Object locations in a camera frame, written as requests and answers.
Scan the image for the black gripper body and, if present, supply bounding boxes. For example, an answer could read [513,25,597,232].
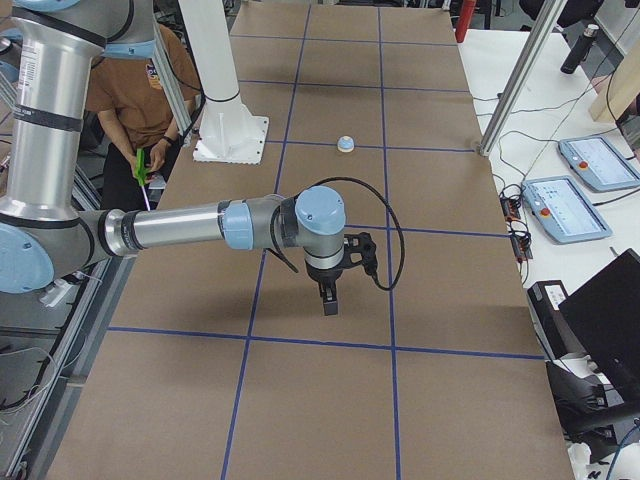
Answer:
[306,265,343,295]

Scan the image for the blue service bell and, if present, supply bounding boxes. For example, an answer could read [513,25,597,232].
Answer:
[336,135,355,153]

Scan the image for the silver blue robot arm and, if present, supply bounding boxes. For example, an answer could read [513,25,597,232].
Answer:
[1,1,348,315]

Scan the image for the brown paper table cover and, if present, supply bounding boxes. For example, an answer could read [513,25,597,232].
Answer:
[48,2,573,479]

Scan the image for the green handheld tool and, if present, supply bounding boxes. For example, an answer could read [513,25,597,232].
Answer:
[133,148,153,187]

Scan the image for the black box with label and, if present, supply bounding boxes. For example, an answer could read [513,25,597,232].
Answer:
[527,280,582,359]

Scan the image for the near blue teach pendant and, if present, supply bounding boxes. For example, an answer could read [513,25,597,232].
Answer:
[522,176,612,244]

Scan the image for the blue teach pendant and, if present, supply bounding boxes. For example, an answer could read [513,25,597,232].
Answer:
[522,176,612,244]
[558,136,639,192]

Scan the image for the person in brown shirt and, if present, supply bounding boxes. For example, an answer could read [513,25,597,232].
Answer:
[86,57,181,211]

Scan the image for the black monitor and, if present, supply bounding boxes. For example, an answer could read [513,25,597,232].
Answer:
[560,248,639,401]

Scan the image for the far blue teach pendant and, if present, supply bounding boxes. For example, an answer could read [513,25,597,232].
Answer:
[558,136,639,192]

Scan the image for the red cylinder bottle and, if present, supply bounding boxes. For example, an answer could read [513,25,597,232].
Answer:
[455,0,477,43]

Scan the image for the black water bottle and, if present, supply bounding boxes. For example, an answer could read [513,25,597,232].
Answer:
[560,23,600,74]

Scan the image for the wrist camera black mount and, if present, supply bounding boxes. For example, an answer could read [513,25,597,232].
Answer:
[340,232,378,280]

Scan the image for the white pedestal column base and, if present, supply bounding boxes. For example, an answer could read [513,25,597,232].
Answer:
[179,0,269,165]

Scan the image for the aluminium frame post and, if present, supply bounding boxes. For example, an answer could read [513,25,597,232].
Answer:
[478,0,567,157]

